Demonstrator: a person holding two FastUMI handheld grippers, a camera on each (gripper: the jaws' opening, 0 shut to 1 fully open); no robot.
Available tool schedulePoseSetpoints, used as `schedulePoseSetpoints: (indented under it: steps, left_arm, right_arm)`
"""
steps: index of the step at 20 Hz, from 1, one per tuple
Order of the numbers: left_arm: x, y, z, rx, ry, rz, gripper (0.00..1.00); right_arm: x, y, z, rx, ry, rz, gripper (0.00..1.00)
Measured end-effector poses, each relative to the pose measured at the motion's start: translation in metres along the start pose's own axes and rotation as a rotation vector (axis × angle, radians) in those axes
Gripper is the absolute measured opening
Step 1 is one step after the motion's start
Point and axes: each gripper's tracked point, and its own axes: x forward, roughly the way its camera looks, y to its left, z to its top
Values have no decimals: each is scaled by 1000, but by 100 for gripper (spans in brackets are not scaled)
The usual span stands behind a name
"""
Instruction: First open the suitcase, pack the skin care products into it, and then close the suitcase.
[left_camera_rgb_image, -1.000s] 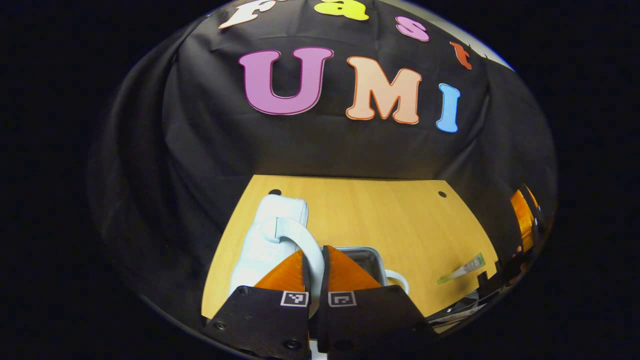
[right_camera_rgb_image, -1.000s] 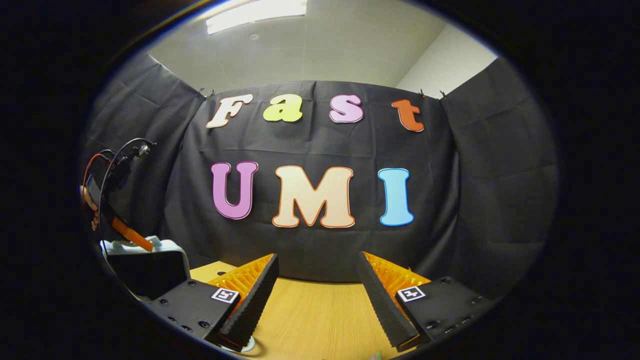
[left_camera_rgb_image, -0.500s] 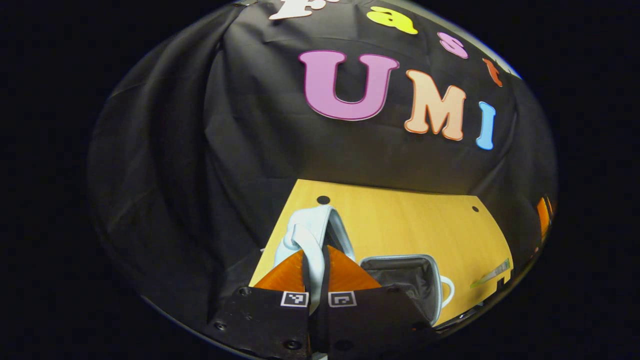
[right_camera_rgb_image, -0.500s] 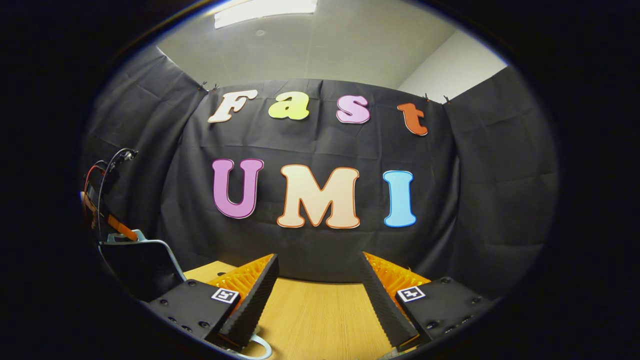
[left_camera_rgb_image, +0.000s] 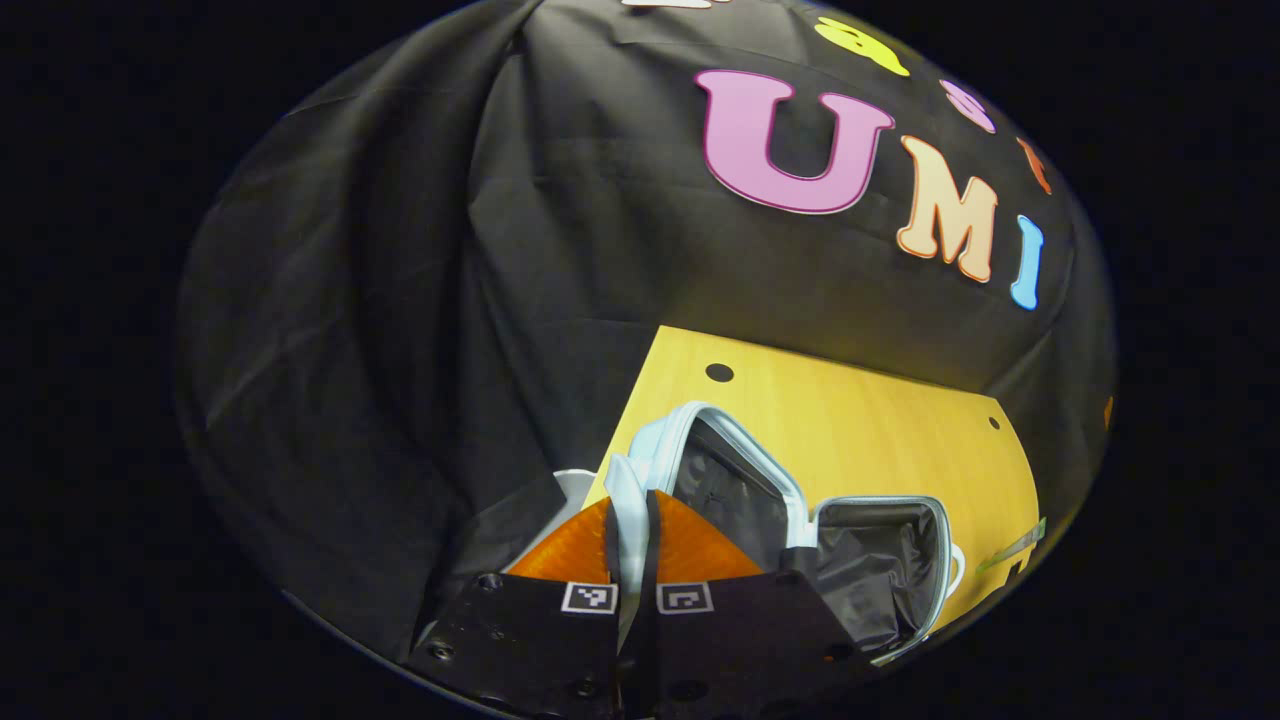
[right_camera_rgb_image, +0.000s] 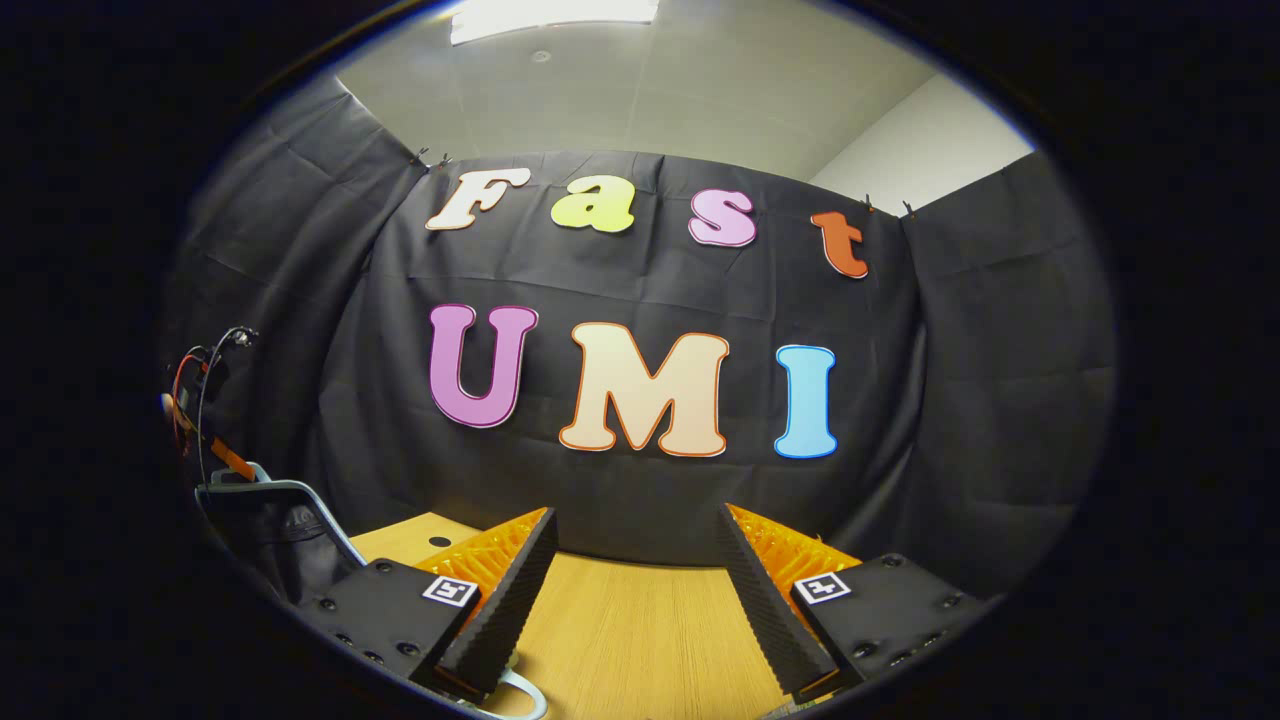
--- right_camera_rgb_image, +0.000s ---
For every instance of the ceiling light panel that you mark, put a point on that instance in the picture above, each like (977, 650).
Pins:
(550, 18)

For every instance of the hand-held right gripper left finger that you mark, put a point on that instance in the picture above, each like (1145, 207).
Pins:
(500, 610)

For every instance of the black backdrop cloth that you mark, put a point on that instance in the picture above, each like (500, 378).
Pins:
(620, 270)

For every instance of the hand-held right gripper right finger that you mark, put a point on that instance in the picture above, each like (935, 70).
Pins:
(770, 610)

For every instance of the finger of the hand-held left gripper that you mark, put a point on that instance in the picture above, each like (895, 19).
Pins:
(228, 460)

